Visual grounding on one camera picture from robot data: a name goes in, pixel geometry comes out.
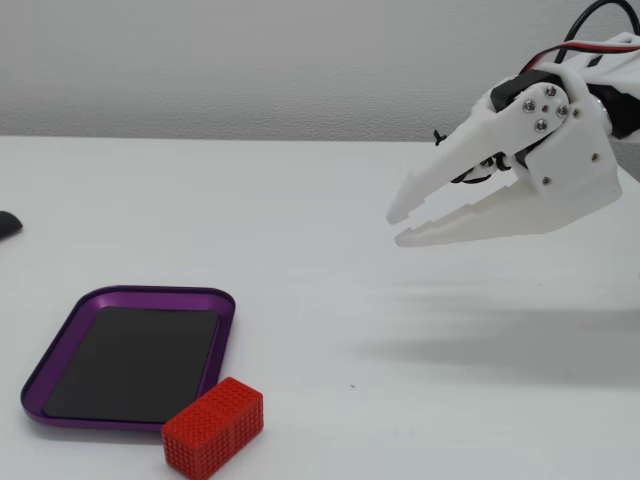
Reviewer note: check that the purple metal tray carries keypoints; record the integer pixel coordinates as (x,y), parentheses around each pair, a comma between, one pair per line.
(150,295)

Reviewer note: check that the black tray mat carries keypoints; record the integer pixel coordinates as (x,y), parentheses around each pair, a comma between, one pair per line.
(125,365)

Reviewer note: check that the red studded block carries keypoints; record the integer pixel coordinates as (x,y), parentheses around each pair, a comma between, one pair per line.
(210,430)

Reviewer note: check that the dark rounded object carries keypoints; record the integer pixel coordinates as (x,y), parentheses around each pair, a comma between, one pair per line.
(9,224)

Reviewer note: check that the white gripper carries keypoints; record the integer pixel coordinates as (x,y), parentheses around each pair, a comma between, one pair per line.
(567,159)

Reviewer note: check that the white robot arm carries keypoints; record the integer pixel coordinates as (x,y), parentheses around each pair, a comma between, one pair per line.
(620,65)

